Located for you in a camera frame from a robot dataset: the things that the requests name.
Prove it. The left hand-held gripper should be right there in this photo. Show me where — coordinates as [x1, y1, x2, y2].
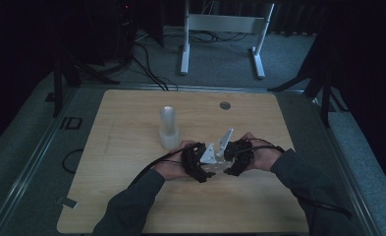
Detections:
[180, 142, 219, 184]

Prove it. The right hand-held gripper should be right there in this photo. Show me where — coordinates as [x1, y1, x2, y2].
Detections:
[215, 128, 255, 178]

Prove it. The stack of clear plastic cups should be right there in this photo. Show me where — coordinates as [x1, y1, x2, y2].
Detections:
[158, 104, 182, 150]

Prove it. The person's left hand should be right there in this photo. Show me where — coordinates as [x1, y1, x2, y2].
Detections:
[152, 140, 198, 182]

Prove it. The person's right hand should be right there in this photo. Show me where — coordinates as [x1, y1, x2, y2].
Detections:
[241, 131, 286, 172]

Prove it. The black tripod stand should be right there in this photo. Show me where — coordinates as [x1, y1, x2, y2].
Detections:
[50, 48, 120, 118]
[266, 32, 350, 128]

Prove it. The grey tape strip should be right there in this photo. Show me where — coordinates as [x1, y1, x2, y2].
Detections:
[60, 196, 79, 209]

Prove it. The dark equipment rack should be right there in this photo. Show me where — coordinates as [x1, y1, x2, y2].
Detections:
[79, 0, 166, 67]

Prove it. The left hand-held gripper cable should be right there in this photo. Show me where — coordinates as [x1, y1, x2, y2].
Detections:
[127, 147, 194, 189]

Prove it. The black floor cable bundle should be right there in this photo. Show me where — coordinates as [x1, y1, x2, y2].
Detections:
[131, 41, 179, 91]

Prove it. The black floor cable loop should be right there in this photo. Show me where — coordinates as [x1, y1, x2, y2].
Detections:
[61, 148, 84, 175]

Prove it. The white metal stand frame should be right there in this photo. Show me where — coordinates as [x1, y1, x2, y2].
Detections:
[179, 0, 276, 81]

